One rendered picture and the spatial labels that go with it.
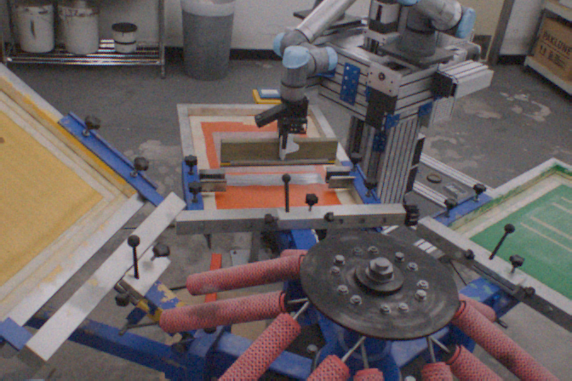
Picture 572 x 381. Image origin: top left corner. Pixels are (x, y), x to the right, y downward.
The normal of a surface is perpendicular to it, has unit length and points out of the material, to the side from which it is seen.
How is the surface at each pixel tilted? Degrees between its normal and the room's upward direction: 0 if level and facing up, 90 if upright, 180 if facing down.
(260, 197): 0
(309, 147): 90
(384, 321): 0
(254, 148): 90
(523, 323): 0
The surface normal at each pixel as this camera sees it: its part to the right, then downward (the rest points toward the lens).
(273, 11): 0.20, 0.51
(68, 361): 0.10, -0.86
